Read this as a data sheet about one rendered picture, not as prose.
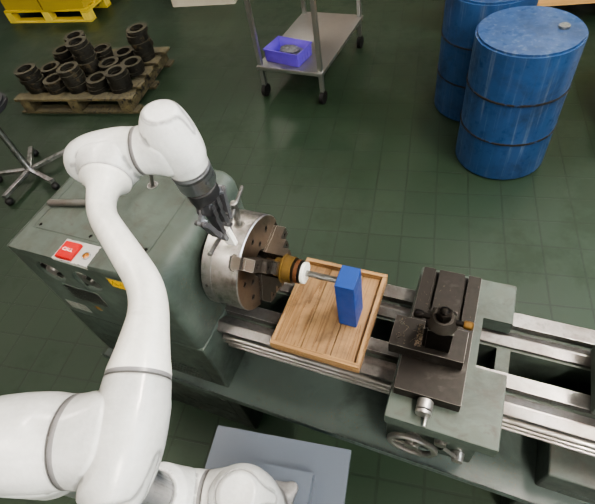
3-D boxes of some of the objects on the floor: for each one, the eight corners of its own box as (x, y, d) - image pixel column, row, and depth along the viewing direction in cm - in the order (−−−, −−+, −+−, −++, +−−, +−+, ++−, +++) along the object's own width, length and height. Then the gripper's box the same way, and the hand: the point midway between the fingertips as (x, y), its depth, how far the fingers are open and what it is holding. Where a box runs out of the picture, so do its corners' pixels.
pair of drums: (528, 79, 361) (563, -44, 292) (550, 182, 290) (602, 52, 222) (433, 81, 377) (445, -35, 309) (432, 180, 307) (447, 57, 238)
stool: (26, 152, 398) (-30, 80, 344) (86, 157, 379) (38, 83, 326) (-22, 202, 362) (-92, 131, 309) (42, 211, 344) (-21, 137, 290)
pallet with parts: (71, 61, 496) (47, 18, 460) (177, 60, 463) (160, 14, 426) (20, 113, 441) (-12, 68, 405) (136, 116, 408) (113, 68, 372)
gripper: (199, 208, 97) (234, 266, 117) (225, 165, 103) (253, 226, 123) (171, 203, 100) (209, 260, 119) (198, 161, 106) (230, 222, 125)
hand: (227, 236), depth 118 cm, fingers closed
